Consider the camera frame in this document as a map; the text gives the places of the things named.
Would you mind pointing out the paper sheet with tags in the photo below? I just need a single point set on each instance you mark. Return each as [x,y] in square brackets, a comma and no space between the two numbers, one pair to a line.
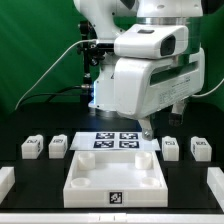
[104,141]

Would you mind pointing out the white front rail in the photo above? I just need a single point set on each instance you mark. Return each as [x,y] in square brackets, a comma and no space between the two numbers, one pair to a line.
[110,219]

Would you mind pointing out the white obstacle right piece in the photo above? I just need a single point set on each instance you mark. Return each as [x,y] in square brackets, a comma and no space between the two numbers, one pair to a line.
[215,181]

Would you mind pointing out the white square tabletop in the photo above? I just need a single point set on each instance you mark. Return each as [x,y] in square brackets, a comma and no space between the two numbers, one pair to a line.
[115,179]

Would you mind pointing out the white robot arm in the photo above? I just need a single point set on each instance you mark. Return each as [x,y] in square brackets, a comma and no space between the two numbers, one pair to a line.
[111,18]

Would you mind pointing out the white obstacle left piece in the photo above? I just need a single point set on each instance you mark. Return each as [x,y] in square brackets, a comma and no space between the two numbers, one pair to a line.
[7,180]

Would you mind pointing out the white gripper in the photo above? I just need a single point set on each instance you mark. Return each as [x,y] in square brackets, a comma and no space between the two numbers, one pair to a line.
[135,97]

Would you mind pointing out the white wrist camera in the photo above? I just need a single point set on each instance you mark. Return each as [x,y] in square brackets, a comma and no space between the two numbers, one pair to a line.
[152,41]

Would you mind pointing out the white obstacle piece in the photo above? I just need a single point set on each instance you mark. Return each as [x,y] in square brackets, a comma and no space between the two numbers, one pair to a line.
[7,180]
[215,181]

